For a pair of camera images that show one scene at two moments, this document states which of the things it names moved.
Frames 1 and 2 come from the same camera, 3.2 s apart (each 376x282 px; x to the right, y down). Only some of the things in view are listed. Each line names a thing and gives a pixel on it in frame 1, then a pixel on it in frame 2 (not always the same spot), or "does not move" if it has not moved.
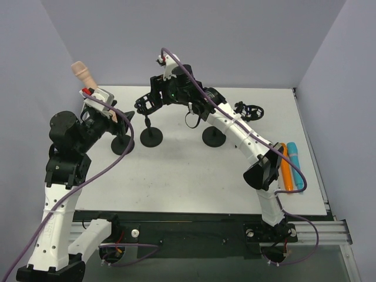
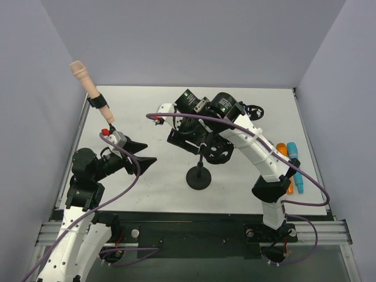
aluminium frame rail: x=334 y=232 does not move
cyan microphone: x=294 y=155 does not move
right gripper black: x=157 y=94 to x=182 y=143
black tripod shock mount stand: x=248 y=112 does not move
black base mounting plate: x=166 y=235 does not move
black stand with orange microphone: x=150 y=137 to x=217 y=151
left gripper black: x=118 y=124 to x=128 y=158
